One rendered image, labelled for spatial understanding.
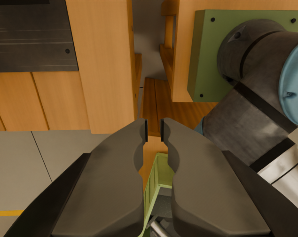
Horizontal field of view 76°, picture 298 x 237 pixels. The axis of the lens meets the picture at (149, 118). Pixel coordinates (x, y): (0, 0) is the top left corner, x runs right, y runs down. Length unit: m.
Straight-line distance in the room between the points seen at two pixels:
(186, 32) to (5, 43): 0.46
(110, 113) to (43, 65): 0.21
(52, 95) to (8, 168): 1.77
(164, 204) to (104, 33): 0.66
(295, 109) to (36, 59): 0.55
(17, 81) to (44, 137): 1.29
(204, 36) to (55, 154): 1.75
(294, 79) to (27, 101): 0.63
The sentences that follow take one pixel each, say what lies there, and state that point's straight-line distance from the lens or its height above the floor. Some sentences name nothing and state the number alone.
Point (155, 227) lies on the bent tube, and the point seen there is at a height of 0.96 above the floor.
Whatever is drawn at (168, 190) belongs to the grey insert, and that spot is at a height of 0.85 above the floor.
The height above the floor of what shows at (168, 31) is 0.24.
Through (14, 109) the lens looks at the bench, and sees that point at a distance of 0.71.
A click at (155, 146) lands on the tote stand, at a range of 0.76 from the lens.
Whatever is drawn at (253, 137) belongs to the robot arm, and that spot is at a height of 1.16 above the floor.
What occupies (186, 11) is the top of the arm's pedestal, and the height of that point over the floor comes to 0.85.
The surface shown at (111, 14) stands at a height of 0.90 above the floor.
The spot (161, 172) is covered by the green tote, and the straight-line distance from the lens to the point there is 0.70.
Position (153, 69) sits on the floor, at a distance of 1.44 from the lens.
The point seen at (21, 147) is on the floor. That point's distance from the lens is 2.10.
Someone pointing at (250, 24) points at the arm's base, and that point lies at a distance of 0.47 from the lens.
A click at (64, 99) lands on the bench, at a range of 0.62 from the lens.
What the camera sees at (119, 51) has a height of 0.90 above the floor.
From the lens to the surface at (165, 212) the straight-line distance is 0.85.
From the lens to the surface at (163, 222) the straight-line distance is 0.83.
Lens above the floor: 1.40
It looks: 62 degrees down
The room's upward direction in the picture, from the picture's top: 180 degrees clockwise
